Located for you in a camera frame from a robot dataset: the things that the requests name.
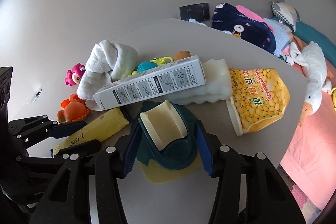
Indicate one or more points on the pink fleece blanket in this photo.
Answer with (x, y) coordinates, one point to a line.
(250, 14)

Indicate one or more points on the light blue baby garment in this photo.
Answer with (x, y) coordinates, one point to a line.
(192, 20)

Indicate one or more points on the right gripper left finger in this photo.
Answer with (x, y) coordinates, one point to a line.
(84, 188)

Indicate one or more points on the white wavy foam sponge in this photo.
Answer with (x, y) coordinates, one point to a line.
(218, 86)

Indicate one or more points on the black wall switch panel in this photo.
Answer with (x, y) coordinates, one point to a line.
(199, 12)

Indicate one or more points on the light blue knit blanket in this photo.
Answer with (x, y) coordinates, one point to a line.
(282, 35)

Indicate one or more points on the small brown bear toy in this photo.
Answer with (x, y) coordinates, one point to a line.
(181, 55)

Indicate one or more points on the white towel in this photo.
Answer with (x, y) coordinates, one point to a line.
(108, 62)

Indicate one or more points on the orange crab toy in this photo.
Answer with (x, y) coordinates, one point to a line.
(72, 110)

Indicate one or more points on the teal owl-shaped holder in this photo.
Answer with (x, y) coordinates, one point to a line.
(168, 147)

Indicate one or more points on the white goose plush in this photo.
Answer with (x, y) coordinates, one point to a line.
(313, 63)

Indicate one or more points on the teal yellow frog toy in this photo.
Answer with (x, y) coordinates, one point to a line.
(155, 62)

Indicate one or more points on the teal long pillow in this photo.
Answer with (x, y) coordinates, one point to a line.
(307, 33)

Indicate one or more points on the navy rabbit print blanket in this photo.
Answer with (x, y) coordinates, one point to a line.
(229, 19)

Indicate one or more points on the pink dinosaur toy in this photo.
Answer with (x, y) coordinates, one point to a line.
(74, 75)

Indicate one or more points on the white long cardboard box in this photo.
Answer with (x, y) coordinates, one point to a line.
(159, 81)

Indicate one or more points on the patchwork checkered pillow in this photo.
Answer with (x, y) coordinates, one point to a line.
(285, 14)

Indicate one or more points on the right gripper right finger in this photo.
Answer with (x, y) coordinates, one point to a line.
(250, 189)

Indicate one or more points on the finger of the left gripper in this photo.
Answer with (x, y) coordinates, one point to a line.
(40, 153)
(41, 128)

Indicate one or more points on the colourful foam floor mats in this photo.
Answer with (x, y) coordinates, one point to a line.
(309, 210)

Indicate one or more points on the yellow snack packet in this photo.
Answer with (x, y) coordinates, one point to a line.
(99, 129)

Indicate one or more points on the white cartoon print cloth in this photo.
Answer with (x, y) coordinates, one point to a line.
(287, 59)

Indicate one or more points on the pink bed sheet mattress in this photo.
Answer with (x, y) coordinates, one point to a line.
(310, 157)

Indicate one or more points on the yellow soybean print bag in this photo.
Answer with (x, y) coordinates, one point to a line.
(259, 98)

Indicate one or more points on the silver desk cable grommet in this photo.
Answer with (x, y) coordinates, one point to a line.
(36, 95)

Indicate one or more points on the yellow chick plush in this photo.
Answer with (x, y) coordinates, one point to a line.
(333, 96)

